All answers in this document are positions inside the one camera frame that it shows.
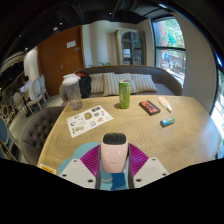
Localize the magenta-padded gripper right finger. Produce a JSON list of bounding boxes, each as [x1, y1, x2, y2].
[[127, 143, 170, 190]]

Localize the white sticker sheet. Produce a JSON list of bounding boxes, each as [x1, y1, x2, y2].
[[66, 105, 114, 139]]

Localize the grey-brown curved sofa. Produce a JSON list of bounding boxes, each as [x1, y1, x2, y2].
[[59, 64, 184, 104]]

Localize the small green and blue box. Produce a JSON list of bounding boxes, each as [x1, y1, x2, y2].
[[159, 116, 176, 128]]

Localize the group of white chairs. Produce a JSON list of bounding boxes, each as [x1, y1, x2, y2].
[[13, 73, 50, 116]]

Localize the dark-framed glass window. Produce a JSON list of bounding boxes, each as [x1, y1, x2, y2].
[[209, 63, 224, 159], [151, 16, 187, 88]]

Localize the brown wooden door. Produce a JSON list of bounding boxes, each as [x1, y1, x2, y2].
[[37, 25, 86, 98]]

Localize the white tube with orange label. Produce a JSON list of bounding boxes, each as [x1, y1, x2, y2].
[[157, 96, 174, 113]]

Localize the grey tufted armchair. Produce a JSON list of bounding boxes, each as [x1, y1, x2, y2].
[[20, 106, 65, 167]]

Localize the yellow label sticker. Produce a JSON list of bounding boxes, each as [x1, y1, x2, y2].
[[38, 163, 58, 175]]

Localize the arched glass-door cabinet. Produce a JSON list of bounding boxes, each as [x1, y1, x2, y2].
[[114, 27, 147, 66]]

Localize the black backpack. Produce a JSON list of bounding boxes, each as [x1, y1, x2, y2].
[[78, 72, 93, 99]]

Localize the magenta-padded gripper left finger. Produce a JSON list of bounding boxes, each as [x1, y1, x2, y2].
[[58, 144, 103, 191]]

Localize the green drink can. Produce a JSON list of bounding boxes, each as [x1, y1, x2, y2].
[[118, 79, 132, 110]]

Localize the black box with orange print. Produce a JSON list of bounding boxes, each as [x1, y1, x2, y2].
[[138, 100, 162, 117]]

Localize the wide striped cushion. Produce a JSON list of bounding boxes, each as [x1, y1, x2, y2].
[[102, 72, 138, 97]]

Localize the white door sign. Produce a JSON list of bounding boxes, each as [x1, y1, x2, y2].
[[65, 39, 77, 49]]

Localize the narrow striped cushion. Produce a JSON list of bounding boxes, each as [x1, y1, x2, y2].
[[89, 73, 106, 95]]

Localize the clear plastic shaker bottle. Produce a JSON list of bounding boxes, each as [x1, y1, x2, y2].
[[62, 73, 84, 111]]

